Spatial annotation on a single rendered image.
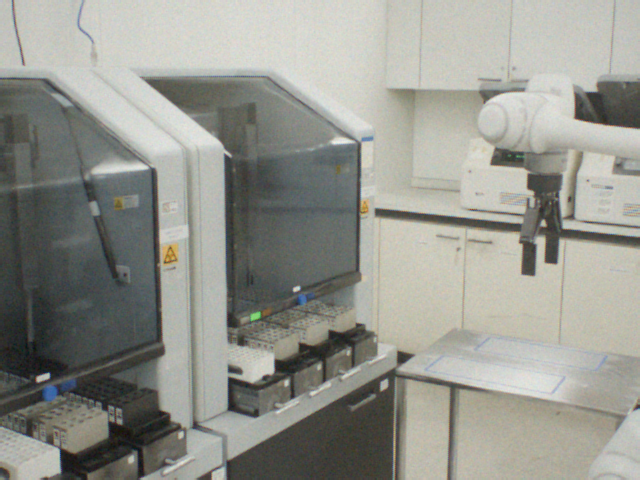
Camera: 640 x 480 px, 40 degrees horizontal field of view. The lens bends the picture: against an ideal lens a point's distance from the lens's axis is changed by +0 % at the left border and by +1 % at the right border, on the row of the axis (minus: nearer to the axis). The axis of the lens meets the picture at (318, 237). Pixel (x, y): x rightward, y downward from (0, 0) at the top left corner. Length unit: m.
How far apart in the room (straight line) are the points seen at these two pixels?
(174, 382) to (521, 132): 1.01
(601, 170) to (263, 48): 1.65
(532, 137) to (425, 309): 3.02
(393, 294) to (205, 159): 2.78
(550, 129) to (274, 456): 1.17
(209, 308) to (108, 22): 1.51
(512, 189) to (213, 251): 2.44
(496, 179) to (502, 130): 2.69
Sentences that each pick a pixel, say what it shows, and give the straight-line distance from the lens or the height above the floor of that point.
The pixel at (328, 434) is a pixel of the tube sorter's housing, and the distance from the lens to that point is 2.58.
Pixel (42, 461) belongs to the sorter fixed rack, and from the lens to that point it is 1.85.
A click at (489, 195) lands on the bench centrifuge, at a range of 4.41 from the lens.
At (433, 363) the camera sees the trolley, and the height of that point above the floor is 0.82.
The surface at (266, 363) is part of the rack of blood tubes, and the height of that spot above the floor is 0.85.
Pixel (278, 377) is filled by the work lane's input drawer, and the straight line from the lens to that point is 2.32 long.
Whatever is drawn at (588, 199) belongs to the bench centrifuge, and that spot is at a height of 1.02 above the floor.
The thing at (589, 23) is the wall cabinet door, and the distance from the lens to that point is 4.51.
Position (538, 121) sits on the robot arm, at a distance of 1.72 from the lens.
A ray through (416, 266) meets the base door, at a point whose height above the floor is 0.58.
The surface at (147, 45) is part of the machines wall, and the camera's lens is 3.52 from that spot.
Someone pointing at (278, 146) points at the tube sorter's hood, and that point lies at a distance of 2.35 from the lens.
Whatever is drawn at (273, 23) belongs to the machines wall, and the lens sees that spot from 4.12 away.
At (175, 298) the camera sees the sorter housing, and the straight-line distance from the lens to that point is 2.08.
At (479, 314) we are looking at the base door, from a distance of 4.54.
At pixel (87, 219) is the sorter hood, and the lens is 1.85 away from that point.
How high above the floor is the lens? 1.63
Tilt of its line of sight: 11 degrees down
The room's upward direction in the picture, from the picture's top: straight up
